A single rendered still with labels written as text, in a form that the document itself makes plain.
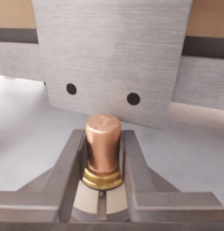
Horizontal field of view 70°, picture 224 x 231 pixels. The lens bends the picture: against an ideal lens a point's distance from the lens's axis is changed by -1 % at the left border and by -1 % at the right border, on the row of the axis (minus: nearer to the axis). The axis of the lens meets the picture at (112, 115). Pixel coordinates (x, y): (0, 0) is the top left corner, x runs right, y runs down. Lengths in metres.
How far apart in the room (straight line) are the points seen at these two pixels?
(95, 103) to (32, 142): 0.21
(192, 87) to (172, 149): 0.16
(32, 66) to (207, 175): 0.30
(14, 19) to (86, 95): 0.21
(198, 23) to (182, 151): 0.20
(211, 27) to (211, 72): 0.06
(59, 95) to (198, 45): 0.17
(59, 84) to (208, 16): 0.17
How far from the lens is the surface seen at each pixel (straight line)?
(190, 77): 0.18
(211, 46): 0.23
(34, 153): 0.31
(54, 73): 0.17
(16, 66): 0.28
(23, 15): 0.31
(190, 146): 0.34
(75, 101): 0.16
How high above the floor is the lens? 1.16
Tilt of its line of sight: 30 degrees up
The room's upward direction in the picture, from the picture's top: 178 degrees counter-clockwise
